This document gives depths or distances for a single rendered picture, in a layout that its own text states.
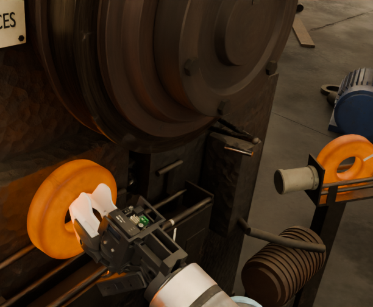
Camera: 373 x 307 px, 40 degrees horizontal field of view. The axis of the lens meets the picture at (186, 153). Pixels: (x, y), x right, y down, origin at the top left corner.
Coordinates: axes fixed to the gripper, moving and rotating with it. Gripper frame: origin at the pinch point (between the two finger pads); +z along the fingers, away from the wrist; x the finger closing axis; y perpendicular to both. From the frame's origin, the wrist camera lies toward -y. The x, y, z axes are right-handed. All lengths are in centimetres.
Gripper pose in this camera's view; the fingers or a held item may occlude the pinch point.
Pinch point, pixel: (75, 198)
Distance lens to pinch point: 80.2
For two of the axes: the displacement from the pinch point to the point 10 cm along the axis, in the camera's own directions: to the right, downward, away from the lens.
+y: 3.0, -7.2, -6.3
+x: -6.5, 3.3, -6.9
